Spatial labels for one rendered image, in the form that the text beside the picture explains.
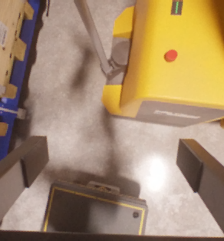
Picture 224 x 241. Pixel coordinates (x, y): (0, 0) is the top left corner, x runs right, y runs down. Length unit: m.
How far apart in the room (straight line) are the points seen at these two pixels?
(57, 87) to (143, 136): 0.94
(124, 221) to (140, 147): 0.58
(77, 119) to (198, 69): 1.17
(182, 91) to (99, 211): 0.96
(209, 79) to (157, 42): 0.23
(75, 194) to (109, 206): 0.25
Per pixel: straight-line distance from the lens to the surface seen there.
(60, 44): 1.93
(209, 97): 0.68
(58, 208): 1.38
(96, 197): 1.27
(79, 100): 1.63
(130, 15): 1.45
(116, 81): 1.30
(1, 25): 1.52
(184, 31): 0.76
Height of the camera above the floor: 1.50
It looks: 80 degrees down
